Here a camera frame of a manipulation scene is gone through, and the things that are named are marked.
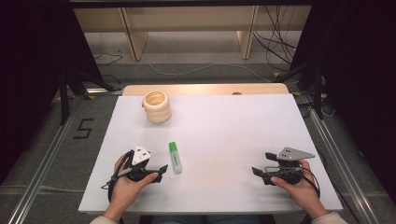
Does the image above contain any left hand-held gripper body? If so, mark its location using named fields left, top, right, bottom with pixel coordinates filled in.
left=123, top=144, right=160, bottom=184

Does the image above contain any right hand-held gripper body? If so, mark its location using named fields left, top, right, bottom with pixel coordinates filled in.
left=262, top=147, right=316, bottom=186

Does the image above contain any green highlighter pen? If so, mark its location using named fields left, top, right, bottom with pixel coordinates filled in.
left=168, top=141, right=183, bottom=175

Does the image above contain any person's left hand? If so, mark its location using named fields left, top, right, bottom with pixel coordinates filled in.
left=105, top=154, right=160, bottom=217

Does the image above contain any person's right hand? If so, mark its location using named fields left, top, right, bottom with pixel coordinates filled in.
left=270, top=159, right=325, bottom=219

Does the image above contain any white table board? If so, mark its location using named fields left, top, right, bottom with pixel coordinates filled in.
left=78, top=93, right=344, bottom=216

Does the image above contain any black metal stand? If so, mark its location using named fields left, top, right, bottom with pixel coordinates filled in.
left=279, top=61, right=325, bottom=120
left=58, top=63, right=117, bottom=126

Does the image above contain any wooden table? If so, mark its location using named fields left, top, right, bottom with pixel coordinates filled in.
left=121, top=82, right=290, bottom=97

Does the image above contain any black curtain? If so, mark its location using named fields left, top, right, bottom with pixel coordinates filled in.
left=0, top=0, right=106, bottom=185
left=289, top=0, right=396, bottom=197

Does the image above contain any light wooden desk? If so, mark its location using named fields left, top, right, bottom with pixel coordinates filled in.
left=73, top=5, right=313, bottom=62

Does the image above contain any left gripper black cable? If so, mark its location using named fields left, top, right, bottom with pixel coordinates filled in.
left=100, top=150, right=134, bottom=203

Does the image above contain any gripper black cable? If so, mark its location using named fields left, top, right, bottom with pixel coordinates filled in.
left=264, top=166, right=321, bottom=200
left=100, top=150, right=134, bottom=203

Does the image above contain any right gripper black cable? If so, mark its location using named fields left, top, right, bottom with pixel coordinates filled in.
left=264, top=166, right=321, bottom=200

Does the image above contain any aluminium floor rail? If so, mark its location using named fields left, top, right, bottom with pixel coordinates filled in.
left=5, top=95, right=86, bottom=224
left=304, top=92, right=381, bottom=224

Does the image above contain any thin black floor cable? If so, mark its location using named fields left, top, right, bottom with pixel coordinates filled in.
left=92, top=51, right=124, bottom=67

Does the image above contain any white floor cable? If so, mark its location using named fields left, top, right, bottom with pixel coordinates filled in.
left=145, top=61, right=273, bottom=84

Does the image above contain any bundle of black cables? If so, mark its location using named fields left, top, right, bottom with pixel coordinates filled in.
left=251, top=5, right=297, bottom=73

